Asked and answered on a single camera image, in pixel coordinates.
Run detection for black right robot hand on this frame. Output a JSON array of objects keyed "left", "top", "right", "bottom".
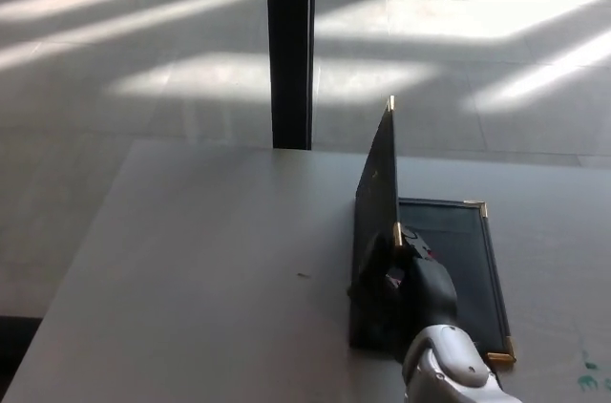
[{"left": 347, "top": 224, "right": 461, "bottom": 360}]

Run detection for black USC diary gold corners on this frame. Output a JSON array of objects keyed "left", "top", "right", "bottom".
[{"left": 349, "top": 95, "right": 518, "bottom": 365}]

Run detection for black vertical pillar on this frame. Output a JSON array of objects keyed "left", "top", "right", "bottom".
[{"left": 265, "top": 0, "right": 317, "bottom": 151}]

